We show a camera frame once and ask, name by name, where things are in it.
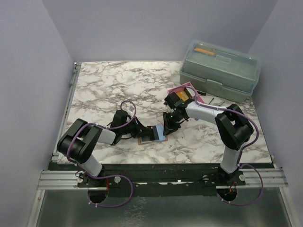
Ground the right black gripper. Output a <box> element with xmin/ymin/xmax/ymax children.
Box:
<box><xmin>163</xmin><ymin>112</ymin><xmax>184</xmax><ymax>136</ymax></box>

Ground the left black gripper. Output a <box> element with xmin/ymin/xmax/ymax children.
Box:
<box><xmin>121</xmin><ymin>116</ymin><xmax>152</xmax><ymax>139</ymax></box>

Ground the dark grey VIP card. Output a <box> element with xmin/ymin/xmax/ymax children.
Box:
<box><xmin>141</xmin><ymin>136</ymin><xmax>150</xmax><ymax>142</ymax></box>

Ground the tan leather card holder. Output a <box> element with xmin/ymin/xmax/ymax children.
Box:
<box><xmin>138</xmin><ymin>124</ymin><xmax>168</xmax><ymax>146</ymax></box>

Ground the black gold credit card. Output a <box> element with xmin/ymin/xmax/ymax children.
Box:
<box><xmin>147</xmin><ymin>125</ymin><xmax>159</xmax><ymax>141</ymax></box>

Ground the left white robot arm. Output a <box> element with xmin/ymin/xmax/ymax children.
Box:
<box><xmin>56</xmin><ymin>110</ymin><xmax>151</xmax><ymax>187</ymax></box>

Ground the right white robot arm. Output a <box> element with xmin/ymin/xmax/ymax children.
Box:
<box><xmin>163</xmin><ymin>92</ymin><xmax>254</xmax><ymax>185</ymax></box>

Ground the pink card box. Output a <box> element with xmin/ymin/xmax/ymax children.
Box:
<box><xmin>168</xmin><ymin>82</ymin><xmax>204</xmax><ymax>104</ymax></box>

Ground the green plastic toolbox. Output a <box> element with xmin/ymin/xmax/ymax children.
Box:
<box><xmin>179</xmin><ymin>40</ymin><xmax>261</xmax><ymax>103</ymax></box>

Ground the orange tool inside toolbox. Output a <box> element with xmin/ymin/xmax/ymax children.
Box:
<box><xmin>194</xmin><ymin>48</ymin><xmax>215</xmax><ymax>55</ymax></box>

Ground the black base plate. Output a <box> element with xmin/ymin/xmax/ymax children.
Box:
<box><xmin>48</xmin><ymin>163</ymin><xmax>276</xmax><ymax>197</ymax></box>

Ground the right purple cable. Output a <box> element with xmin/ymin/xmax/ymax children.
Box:
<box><xmin>183</xmin><ymin>86</ymin><xmax>263</xmax><ymax>206</ymax></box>

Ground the aluminium mounting rail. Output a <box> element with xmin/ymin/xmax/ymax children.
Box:
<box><xmin>38</xmin><ymin>168</ymin><xmax>288</xmax><ymax>191</ymax></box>

